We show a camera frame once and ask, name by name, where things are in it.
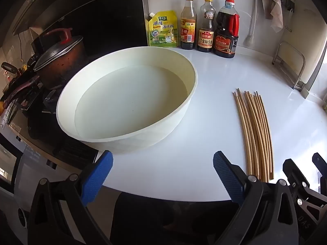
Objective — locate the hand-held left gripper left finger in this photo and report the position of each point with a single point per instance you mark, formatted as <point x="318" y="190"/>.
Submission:
<point x="98" y="176"/>

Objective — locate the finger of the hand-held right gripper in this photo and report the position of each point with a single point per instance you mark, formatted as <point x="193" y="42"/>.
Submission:
<point x="293" y="173"/>
<point x="319" y="162"/>

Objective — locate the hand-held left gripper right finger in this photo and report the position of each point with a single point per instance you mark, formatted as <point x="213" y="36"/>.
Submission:
<point x="227" y="173"/>

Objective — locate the bundle of wooden chopsticks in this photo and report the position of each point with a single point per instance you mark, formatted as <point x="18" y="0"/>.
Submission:
<point x="255" y="132"/>

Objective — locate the white round plastic basin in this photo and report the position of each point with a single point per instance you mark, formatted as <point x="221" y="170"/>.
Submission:
<point x="132" y="99"/>

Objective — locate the black gas stove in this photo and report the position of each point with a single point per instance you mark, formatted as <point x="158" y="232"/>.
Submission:
<point x="43" y="117"/>

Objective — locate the metal cutting board rack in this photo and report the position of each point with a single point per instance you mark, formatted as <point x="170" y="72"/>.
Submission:
<point x="296" y="67"/>

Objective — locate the white cutting board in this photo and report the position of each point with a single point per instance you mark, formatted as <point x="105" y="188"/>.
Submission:
<point x="310" y="43"/>

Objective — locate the clear soy sauce bottle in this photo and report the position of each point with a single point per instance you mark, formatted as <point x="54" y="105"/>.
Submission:
<point x="206" y="30"/>

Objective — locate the vinegar bottle with orange label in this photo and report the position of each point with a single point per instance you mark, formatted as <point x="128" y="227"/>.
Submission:
<point x="188" y="28"/>

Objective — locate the white hanging dish brush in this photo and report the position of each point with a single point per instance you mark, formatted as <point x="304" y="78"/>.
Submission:
<point x="251" y="23"/>

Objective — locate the beige hanging cloth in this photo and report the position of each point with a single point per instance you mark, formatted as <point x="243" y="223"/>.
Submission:
<point x="277" y="14"/>

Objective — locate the yellow green seasoning pouch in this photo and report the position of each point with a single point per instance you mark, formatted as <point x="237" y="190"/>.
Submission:
<point x="163" y="29"/>

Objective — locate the dark range hood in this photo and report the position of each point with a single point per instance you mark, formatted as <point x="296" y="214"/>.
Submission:
<point x="84" y="12"/>

